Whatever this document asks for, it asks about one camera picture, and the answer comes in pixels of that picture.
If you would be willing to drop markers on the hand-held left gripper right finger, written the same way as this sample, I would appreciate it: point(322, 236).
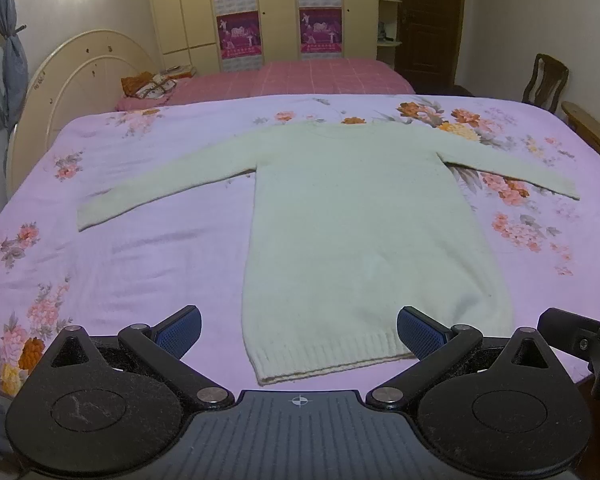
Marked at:
point(420, 334)

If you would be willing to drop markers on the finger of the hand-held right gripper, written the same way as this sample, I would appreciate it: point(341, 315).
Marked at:
point(567, 329)

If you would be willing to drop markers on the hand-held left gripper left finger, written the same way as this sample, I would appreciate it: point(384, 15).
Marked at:
point(180, 334)

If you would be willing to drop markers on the pale green knitted sweater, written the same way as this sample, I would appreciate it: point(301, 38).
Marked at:
point(360, 240)

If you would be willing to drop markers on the lilac floral bedsheet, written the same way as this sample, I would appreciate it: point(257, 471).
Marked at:
point(130, 260)

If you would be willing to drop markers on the wooden armrest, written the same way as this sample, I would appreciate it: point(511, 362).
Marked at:
point(592, 130)

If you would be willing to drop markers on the dark wooden chair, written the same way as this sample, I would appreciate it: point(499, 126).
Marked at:
point(545, 80)

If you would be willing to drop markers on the patterned brown cloth bundle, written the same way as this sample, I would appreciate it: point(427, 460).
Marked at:
point(157, 87)

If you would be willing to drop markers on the orange knitted cloth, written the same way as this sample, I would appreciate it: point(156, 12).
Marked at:
point(132, 85)

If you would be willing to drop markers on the flat stack on pink bed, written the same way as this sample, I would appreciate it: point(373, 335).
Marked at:
point(177, 71)

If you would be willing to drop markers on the pink checked bed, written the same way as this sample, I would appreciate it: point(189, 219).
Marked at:
point(305, 77)

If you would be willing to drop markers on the cream corner shelf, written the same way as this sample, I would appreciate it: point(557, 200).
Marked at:
point(387, 45)

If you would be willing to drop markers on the small dark shelf item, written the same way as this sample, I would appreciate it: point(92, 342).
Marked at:
point(382, 31)

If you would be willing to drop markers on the dark wooden door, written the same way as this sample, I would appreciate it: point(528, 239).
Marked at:
point(430, 20)

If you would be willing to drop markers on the cream wooden wardrobe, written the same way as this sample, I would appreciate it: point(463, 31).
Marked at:
point(190, 10)

